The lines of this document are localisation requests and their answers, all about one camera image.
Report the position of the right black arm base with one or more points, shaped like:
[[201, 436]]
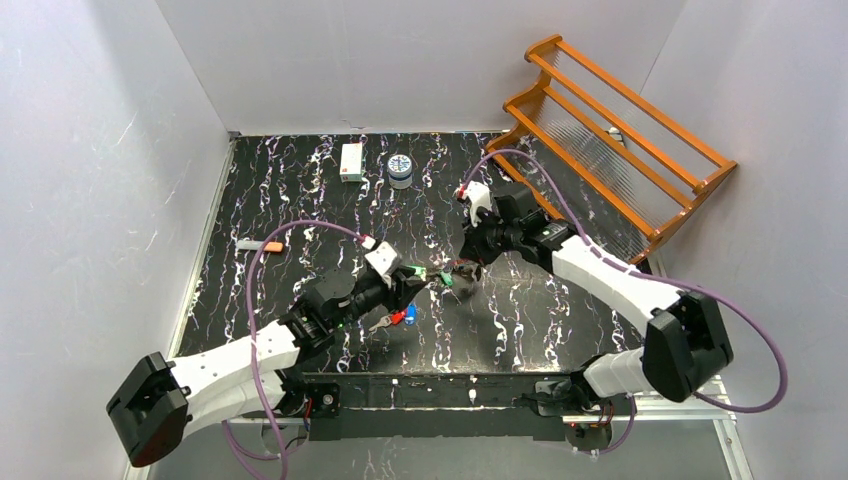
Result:
[[563, 398]]

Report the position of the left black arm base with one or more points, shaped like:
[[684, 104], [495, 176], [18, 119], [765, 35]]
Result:
[[296, 400]]

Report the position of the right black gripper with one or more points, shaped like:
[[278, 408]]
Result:
[[474, 250]]

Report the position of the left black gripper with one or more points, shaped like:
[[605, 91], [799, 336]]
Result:
[[403, 283]]

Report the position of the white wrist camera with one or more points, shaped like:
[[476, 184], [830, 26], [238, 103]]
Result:
[[477, 197], [384, 260]]

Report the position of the metal keyring with red handle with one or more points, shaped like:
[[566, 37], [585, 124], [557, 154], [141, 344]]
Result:
[[460, 276]]

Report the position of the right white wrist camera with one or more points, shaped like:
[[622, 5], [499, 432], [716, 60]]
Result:
[[477, 197]]

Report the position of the aluminium rail frame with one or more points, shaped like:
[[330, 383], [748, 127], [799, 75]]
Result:
[[503, 426]]

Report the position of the key with red tag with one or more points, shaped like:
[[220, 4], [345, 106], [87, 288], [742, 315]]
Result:
[[388, 320]]

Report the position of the orange wooden shoe rack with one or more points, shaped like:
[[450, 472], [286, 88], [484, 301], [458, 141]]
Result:
[[649, 168]]

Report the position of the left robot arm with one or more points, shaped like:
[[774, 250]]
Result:
[[161, 401]]

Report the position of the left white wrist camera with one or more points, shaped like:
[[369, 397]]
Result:
[[384, 260]]

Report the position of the key with blue tag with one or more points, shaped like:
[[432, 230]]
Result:
[[410, 317]]

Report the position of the white orange marker tube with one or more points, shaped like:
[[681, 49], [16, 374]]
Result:
[[254, 245]]

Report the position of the white small box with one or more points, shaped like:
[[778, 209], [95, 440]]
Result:
[[351, 163]]

